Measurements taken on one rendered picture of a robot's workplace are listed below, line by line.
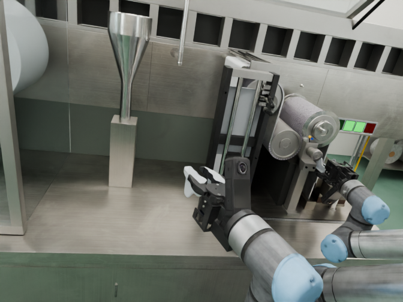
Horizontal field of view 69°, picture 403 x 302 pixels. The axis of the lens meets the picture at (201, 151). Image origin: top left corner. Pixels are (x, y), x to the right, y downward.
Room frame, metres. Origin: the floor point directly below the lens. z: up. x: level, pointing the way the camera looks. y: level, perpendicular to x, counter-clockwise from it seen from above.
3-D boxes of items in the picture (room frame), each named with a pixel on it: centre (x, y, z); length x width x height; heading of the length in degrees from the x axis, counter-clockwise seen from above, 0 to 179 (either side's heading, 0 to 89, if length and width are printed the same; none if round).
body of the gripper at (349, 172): (0.96, -0.51, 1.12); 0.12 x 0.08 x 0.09; 12
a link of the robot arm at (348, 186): (0.88, -0.52, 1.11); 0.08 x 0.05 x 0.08; 102
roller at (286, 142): (1.16, -0.28, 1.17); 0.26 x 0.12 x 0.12; 12
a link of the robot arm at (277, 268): (0.35, -0.15, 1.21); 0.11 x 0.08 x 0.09; 33
